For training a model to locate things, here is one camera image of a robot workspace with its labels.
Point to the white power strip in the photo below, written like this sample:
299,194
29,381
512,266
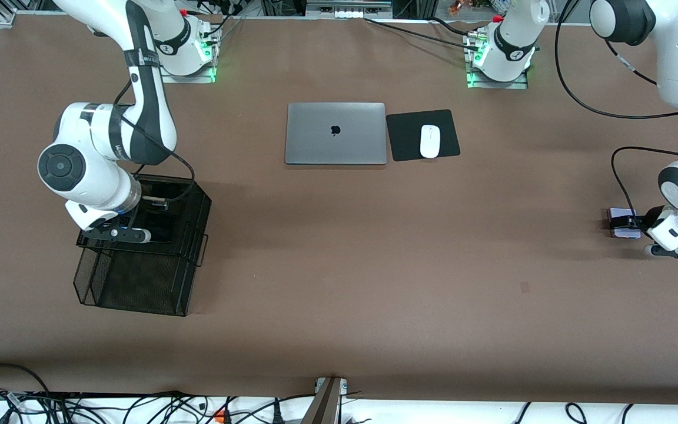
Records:
345,9

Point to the silver closed laptop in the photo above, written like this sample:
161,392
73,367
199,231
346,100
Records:
315,135

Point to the aluminium corner bracket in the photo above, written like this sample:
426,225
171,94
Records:
6,19

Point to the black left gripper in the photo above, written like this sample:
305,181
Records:
652,217

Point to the black smartphone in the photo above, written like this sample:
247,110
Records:
162,222

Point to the black mesh desk organizer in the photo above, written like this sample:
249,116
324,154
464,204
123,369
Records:
139,277

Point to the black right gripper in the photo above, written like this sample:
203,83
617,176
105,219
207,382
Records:
149,214

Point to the white computer mouse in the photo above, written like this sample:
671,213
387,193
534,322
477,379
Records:
430,141

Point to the black mouse pad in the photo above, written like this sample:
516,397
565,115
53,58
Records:
404,135

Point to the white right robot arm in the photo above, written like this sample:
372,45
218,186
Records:
103,188

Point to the lavender folding phone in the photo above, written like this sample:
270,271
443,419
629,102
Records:
627,234

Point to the grey metal camera mount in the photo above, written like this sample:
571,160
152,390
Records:
327,406

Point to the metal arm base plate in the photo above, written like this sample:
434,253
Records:
474,84
165,78

